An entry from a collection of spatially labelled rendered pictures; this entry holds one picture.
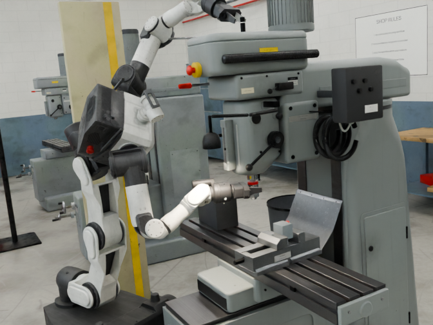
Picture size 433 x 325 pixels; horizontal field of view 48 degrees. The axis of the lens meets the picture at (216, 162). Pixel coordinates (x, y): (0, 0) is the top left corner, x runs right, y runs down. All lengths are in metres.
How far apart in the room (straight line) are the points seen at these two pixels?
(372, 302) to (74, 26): 2.66
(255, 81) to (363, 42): 5.48
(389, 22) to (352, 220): 5.02
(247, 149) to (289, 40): 0.47
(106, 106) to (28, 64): 8.85
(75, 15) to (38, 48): 7.36
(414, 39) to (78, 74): 4.53
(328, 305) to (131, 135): 1.01
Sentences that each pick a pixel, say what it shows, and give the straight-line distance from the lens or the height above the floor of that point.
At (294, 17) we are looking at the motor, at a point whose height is 1.94.
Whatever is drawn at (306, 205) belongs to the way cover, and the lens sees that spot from 2.39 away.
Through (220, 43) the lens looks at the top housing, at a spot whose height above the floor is 1.85.
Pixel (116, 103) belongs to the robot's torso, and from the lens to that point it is 2.09.
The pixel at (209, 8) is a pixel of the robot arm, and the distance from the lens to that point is 2.15.
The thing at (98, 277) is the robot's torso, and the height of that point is 0.79.
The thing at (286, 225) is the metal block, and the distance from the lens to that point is 1.96.
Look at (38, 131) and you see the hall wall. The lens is 10.88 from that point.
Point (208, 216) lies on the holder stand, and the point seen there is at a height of 1.03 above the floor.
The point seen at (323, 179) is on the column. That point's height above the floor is 1.22.
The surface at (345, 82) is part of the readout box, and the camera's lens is 1.90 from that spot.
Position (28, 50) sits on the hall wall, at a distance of 10.89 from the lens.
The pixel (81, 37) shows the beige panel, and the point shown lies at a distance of 3.58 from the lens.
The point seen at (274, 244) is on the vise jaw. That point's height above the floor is 1.07.
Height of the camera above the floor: 1.74
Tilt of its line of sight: 10 degrees down
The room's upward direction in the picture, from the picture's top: 5 degrees counter-clockwise
